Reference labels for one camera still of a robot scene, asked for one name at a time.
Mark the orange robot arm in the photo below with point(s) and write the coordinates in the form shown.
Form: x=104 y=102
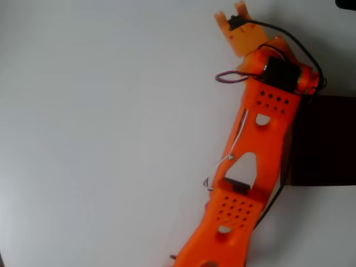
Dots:
x=267 y=144

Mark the dark brown box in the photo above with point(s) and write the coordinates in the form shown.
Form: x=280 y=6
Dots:
x=322 y=142

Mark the black object at corner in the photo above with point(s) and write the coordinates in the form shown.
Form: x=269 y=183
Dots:
x=346 y=4

